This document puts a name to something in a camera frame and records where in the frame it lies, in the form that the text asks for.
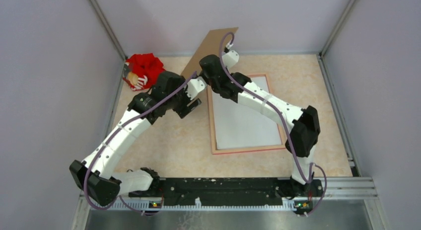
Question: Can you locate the pink wooden picture frame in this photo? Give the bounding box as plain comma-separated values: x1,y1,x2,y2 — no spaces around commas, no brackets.
206,73,287,156

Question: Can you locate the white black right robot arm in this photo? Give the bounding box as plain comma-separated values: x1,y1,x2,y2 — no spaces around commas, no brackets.
199,54,321,196

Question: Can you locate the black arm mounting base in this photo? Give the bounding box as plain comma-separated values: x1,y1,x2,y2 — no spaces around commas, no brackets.
129,177,323,206

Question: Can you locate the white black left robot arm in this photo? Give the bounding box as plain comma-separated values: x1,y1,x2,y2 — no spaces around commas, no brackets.
70,71,207,210

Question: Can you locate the red plush toy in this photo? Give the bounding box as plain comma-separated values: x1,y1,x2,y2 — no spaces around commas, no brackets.
123,53,165,91

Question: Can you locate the grey cable duct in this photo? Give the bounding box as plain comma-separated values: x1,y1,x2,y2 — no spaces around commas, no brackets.
108,198,310,212

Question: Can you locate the aluminium front rail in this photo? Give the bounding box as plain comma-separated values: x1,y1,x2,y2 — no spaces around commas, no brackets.
88,177,377,205

